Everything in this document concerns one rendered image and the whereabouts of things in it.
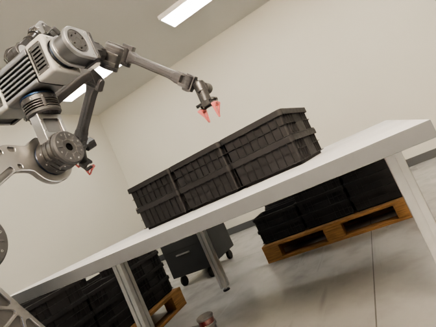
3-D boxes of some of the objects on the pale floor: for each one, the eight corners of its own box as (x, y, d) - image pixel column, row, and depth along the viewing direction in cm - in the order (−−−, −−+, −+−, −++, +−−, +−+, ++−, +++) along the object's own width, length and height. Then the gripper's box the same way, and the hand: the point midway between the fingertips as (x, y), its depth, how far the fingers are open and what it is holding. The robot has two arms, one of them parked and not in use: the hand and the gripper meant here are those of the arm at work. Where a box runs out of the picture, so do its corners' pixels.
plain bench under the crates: (590, 440, 68) (430, 119, 72) (63, 474, 132) (-5, 302, 136) (436, 222, 214) (386, 119, 218) (222, 288, 278) (187, 208, 282)
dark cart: (215, 278, 317) (176, 189, 323) (177, 290, 335) (140, 205, 341) (238, 254, 374) (204, 178, 380) (204, 266, 392) (172, 193, 398)
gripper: (190, 96, 172) (202, 124, 171) (207, 85, 167) (220, 115, 166) (196, 96, 178) (209, 124, 177) (213, 86, 173) (226, 114, 172)
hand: (213, 118), depth 172 cm, fingers open, 6 cm apart
